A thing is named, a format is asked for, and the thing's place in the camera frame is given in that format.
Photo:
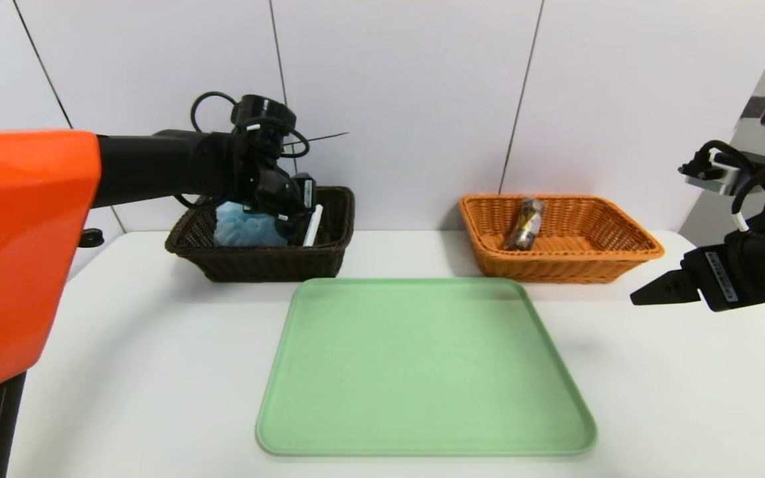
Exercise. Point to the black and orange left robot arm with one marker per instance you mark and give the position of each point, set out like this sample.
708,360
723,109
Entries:
24,252

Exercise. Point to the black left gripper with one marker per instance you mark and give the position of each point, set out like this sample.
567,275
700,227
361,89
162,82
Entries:
297,196

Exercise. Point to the dark wall outlet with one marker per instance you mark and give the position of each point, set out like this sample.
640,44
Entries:
754,107

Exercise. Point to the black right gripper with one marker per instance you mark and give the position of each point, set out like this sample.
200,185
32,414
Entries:
718,277

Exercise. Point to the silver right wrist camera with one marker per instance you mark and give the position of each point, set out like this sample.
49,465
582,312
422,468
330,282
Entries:
718,178

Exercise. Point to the thin black zip tie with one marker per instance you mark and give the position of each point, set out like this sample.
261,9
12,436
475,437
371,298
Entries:
323,137

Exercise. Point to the light blue mesh bath sponge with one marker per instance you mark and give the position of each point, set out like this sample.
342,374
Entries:
243,229

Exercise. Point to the white marker pen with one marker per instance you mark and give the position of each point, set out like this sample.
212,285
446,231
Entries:
313,226

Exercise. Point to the orange wicker basket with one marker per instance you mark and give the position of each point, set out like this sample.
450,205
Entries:
575,265

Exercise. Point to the chocolate candy packet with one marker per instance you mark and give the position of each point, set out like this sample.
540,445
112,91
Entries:
525,226

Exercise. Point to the light green plastic tray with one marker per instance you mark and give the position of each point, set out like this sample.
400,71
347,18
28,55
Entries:
422,372

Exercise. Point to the dark brown wicker basket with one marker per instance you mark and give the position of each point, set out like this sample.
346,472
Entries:
269,262

